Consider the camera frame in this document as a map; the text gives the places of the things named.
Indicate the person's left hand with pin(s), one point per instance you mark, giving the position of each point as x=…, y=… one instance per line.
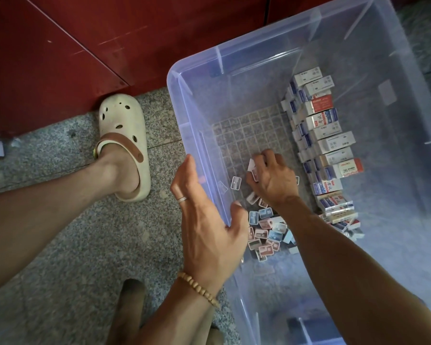
x=212, y=240

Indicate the pile of boxed erasers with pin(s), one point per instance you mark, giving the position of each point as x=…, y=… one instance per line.
x=266, y=230

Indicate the person's left leg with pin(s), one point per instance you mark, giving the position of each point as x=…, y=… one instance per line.
x=36, y=212

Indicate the clear plastic storage bin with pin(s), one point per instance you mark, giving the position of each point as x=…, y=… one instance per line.
x=230, y=97

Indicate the row of erasers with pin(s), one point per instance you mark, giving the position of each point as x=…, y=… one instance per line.
x=323, y=133

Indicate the person's left cream clog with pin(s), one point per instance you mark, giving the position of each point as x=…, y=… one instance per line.
x=126, y=122

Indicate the person's right hand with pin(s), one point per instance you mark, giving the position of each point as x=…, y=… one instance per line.
x=276, y=179

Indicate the person's right forearm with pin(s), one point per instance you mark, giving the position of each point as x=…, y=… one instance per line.
x=352, y=276

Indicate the red display counter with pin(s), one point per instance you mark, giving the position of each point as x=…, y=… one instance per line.
x=57, y=46

